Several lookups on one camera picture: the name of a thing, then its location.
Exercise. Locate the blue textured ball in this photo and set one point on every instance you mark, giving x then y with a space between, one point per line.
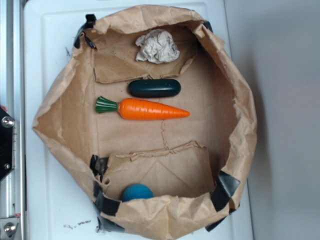
137 191

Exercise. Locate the orange toy carrot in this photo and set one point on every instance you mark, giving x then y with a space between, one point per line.
138 109

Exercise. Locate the crumpled white paper ball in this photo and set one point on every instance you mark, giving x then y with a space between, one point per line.
157 46

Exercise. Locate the metal frame rail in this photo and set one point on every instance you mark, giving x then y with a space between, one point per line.
13 210

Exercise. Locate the brown paper bag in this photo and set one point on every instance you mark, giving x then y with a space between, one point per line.
194 186

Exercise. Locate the black bracket with bolt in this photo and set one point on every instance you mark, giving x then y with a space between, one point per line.
7 124

